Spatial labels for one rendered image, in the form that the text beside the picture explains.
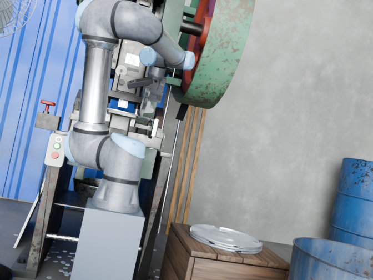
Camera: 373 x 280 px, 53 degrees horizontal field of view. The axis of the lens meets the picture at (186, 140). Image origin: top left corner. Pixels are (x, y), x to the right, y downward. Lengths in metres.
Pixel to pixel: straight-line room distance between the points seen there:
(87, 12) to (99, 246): 0.70
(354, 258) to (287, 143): 2.25
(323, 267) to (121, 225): 0.57
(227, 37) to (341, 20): 2.34
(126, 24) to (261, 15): 2.52
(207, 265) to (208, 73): 0.89
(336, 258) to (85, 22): 1.11
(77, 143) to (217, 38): 0.83
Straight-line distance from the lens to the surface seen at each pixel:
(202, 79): 1.80
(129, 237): 1.17
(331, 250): 1.38
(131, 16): 1.16
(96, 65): 1.21
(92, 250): 1.18
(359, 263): 1.41
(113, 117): 1.81
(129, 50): 1.95
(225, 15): 1.74
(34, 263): 1.81
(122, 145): 1.16
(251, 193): 3.44
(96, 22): 1.20
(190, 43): 2.41
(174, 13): 1.98
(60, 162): 1.66
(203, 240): 1.42
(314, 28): 3.79
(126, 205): 1.17
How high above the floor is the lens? 0.68
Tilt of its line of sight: 1 degrees up
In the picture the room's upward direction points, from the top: 12 degrees clockwise
